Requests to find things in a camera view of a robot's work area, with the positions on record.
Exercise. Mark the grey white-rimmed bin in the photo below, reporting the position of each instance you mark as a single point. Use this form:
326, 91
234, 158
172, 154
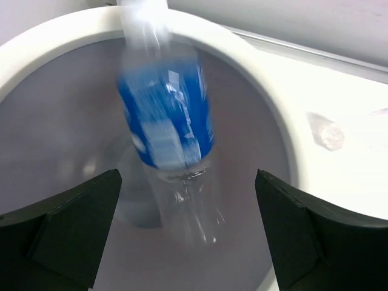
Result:
63, 123

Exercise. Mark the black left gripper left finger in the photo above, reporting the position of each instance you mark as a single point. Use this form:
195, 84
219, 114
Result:
57, 243

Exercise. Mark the blue-label water bottle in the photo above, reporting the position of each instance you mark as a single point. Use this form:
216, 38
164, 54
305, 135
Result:
163, 88

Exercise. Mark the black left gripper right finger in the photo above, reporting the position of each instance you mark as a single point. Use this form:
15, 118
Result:
316, 245

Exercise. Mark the clear bottle without label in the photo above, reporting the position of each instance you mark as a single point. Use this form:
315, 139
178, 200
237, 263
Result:
326, 133

